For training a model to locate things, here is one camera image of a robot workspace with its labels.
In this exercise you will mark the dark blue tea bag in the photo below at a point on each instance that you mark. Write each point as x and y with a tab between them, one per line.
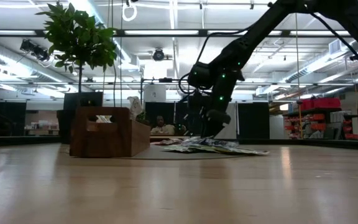
197	141
228	143

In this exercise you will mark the green yellow tea bag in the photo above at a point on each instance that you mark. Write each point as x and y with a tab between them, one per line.
211	150
247	152
179	149

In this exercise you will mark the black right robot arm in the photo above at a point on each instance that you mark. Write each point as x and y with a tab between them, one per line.
253	34

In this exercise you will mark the brown wooden tea box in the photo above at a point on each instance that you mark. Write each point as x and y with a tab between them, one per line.
104	143

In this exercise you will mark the white cloth panel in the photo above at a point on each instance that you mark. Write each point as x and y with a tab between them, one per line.
232	124

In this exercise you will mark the black partition panel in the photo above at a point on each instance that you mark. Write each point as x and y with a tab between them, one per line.
253	121

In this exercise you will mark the person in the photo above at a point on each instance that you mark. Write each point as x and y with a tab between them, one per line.
162	129

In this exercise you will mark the round grey mat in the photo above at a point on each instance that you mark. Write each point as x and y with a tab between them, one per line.
166	155

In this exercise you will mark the white square panel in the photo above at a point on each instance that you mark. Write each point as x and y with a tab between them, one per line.
154	93

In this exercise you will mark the shelf with red bins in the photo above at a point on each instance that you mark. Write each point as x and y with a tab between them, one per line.
322	103

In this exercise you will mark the black ceiling speaker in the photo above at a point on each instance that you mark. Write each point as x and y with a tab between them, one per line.
356	57

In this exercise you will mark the green potted plant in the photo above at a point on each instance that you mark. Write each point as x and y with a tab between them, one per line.
79	37

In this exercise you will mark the black ceiling spotlight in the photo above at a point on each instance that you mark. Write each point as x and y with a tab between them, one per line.
34	49

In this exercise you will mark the wide black partition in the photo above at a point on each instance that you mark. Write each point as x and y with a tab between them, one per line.
8	118

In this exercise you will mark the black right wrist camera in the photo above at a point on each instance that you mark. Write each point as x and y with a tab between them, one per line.
197	102

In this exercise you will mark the black metal stand frame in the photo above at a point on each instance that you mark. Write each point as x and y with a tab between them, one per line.
165	80

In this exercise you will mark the black overhead frame bar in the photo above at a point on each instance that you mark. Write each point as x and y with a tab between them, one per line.
204	32

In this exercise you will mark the black overhead camera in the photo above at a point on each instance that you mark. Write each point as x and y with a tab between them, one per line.
158	55

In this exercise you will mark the black aluminium table frame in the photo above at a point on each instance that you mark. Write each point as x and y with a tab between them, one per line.
322	144

